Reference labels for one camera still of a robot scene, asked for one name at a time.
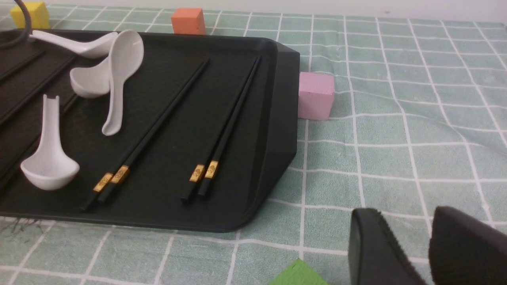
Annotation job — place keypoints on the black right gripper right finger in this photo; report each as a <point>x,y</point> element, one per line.
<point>466,251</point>

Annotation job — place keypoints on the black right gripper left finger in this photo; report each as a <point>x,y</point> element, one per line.
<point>375,256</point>

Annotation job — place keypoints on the green foam block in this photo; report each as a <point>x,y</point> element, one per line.
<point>298,273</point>

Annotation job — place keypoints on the green checkered tablecloth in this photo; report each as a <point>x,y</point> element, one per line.
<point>418,121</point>

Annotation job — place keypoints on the pink foam cube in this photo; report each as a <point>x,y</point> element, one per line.
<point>316,96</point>

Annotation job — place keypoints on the black chopstick gold band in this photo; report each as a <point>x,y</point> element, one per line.
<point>158,130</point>
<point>142,138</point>
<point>225,134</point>
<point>200,169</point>

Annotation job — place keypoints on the black plastic tray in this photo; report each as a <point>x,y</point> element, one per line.
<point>173,105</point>

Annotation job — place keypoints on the orange foam cube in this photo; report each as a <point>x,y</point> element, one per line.
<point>188,21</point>

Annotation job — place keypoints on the white ceramic spoon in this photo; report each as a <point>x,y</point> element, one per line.
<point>125,58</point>
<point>91,82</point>
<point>91,50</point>
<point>49,167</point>

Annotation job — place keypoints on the yellow foam cube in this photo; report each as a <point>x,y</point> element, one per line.
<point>40,18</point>

